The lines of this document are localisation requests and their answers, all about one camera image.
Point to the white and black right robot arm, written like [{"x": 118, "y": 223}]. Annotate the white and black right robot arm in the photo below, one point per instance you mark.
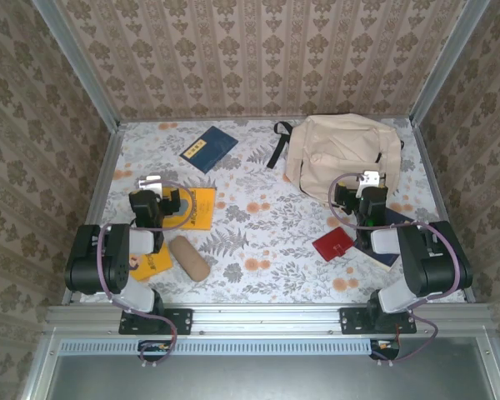
[{"x": 433, "y": 266}]

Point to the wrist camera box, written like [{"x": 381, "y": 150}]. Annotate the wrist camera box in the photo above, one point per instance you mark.
[
  {"x": 150, "y": 182},
  {"x": 368, "y": 179}
]

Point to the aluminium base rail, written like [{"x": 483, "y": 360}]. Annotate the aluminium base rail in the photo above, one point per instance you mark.
[{"x": 266, "y": 318}]

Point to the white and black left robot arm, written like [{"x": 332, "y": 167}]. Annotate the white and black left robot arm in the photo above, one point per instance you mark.
[{"x": 91, "y": 266}]

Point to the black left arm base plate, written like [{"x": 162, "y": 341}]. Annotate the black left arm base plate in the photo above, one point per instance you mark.
[{"x": 179, "y": 321}]

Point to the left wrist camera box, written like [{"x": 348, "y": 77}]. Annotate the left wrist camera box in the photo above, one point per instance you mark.
[{"x": 150, "y": 182}]

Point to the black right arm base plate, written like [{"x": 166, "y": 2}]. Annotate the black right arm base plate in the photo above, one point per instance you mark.
[{"x": 350, "y": 321}]

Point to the thin aluminium wall rail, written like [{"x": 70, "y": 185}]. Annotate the thin aluminium wall rail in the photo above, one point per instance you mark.
[{"x": 191, "y": 119}]

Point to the grey metal sheet panel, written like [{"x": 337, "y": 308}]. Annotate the grey metal sheet panel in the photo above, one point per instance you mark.
[{"x": 254, "y": 379}]

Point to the tan glasses case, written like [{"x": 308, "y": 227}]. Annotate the tan glasses case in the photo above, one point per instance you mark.
[{"x": 189, "y": 258}]

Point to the red wallet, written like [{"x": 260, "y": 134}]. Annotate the red wallet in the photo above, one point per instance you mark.
[{"x": 331, "y": 243}]

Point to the dark blue book yellow label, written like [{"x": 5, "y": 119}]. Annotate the dark blue book yellow label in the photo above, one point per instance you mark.
[{"x": 383, "y": 260}]

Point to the aluminium frame post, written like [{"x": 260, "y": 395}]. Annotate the aluminium frame post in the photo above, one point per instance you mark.
[
  {"x": 80, "y": 66},
  {"x": 446, "y": 62}
]

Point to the navy book with white label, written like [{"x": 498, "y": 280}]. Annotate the navy book with white label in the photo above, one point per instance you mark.
[{"x": 208, "y": 150}]

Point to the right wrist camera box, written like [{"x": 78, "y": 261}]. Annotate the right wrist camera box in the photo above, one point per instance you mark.
[{"x": 368, "y": 179}]

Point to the aluminium side rail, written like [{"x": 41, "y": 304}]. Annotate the aluminium side rail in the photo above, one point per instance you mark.
[
  {"x": 95, "y": 208},
  {"x": 435, "y": 187}
]

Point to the floral patterned table mat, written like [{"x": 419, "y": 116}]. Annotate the floral patterned table mat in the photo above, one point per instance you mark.
[{"x": 275, "y": 250}]

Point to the yellow book with grey figure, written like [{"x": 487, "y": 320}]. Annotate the yellow book with grey figure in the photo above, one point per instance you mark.
[{"x": 202, "y": 208}]

